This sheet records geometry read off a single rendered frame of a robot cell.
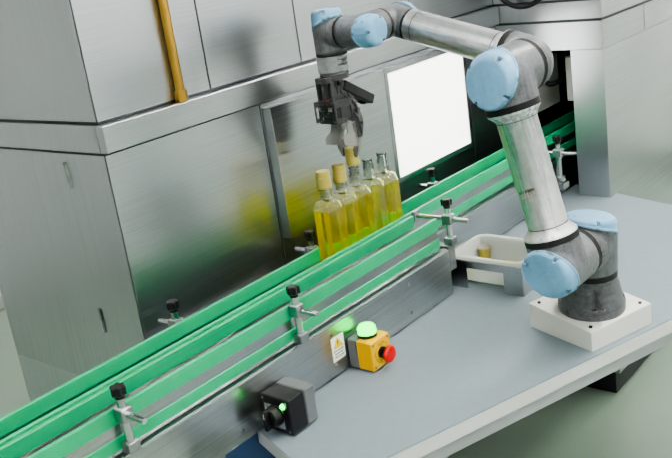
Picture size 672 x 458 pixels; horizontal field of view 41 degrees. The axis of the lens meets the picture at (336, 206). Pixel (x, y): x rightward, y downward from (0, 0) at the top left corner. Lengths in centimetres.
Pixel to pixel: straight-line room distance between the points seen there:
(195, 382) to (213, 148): 60
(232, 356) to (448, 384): 47
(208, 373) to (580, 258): 80
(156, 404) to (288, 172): 77
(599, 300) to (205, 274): 90
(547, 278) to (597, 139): 118
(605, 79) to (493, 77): 119
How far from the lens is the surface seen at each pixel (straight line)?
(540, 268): 190
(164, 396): 172
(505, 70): 180
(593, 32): 295
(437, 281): 232
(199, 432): 177
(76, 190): 203
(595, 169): 306
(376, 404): 192
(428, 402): 190
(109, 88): 191
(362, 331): 202
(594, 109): 300
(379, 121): 252
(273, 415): 182
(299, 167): 226
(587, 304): 207
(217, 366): 179
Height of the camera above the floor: 170
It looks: 17 degrees down
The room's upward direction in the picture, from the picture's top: 8 degrees counter-clockwise
